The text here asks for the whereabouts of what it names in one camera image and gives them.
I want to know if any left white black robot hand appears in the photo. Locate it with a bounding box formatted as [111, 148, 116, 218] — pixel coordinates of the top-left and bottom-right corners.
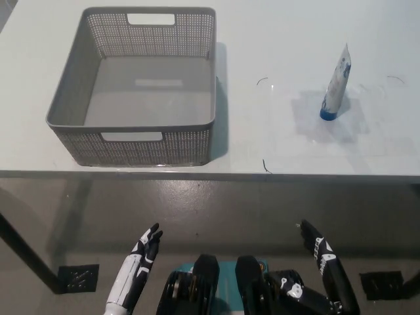
[105, 222, 164, 312]

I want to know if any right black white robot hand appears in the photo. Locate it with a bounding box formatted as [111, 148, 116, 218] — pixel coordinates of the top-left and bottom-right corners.
[266, 219, 362, 315]

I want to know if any white shampoo tube blue cap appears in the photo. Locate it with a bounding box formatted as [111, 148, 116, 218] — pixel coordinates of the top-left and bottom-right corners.
[319, 42, 352, 121]

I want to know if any black teal robot body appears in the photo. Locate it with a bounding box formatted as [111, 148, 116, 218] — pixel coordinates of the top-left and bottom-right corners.
[156, 253, 329, 315]

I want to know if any black slanted table leg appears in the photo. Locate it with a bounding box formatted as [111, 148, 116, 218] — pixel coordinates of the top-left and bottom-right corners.
[0, 212, 65, 294]

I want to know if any gray perforated plastic basket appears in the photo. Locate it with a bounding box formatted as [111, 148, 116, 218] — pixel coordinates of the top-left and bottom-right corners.
[45, 7, 217, 167]

